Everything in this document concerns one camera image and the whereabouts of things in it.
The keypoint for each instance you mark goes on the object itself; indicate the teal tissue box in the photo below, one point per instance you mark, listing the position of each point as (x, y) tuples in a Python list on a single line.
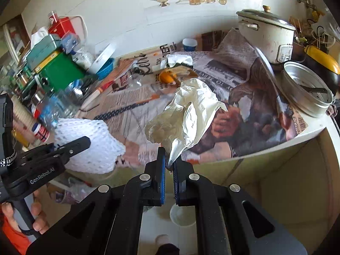
[(42, 50)]

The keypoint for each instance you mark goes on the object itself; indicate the yellow black kettle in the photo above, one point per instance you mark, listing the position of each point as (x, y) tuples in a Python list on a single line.
[(324, 65)]

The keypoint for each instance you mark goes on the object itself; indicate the red tin box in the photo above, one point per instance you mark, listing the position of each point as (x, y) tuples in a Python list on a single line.
[(62, 27)]

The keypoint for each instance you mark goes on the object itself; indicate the white blue colander bowl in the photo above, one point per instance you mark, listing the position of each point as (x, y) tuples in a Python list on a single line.
[(103, 64)]

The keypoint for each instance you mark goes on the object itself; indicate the white rice cooker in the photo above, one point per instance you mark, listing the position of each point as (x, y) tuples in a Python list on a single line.
[(268, 32)]

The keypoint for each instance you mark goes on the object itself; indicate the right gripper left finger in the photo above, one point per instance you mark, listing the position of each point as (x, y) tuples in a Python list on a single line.
[(108, 221)]

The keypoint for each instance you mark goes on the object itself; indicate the green metal box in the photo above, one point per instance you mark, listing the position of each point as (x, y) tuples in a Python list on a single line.
[(57, 71)]

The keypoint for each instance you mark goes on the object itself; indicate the blue white small cup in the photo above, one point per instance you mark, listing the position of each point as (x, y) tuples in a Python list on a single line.
[(189, 45)]

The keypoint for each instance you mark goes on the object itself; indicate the white tissue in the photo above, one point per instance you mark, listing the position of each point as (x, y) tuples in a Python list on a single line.
[(173, 60)]

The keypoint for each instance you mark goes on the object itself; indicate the white trash bin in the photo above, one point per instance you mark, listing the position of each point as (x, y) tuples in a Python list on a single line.
[(182, 216)]

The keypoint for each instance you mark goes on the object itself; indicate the aluminium inner pot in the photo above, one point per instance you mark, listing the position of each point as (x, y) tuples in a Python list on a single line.
[(305, 89)]

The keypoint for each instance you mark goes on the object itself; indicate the white red label bottle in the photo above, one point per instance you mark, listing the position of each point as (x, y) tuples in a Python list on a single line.
[(40, 132)]

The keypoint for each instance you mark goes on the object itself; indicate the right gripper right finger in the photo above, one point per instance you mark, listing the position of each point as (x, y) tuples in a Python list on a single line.
[(228, 219)]

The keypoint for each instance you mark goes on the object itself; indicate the pink thermos flask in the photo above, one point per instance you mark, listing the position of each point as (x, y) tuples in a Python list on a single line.
[(23, 121)]

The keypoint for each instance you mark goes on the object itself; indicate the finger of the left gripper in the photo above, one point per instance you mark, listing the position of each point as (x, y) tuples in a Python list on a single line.
[(71, 149)]

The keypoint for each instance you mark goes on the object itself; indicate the white plastic bag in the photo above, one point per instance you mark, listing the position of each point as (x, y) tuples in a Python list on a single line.
[(184, 121)]

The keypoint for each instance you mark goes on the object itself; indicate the newspaper sheet on counter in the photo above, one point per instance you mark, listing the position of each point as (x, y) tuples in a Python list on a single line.
[(231, 109)]

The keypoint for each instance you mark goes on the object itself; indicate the orange fruit peel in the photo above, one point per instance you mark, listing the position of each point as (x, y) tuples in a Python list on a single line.
[(168, 77)]

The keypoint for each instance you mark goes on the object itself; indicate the person's left hand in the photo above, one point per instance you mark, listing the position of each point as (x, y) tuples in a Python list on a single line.
[(40, 225)]

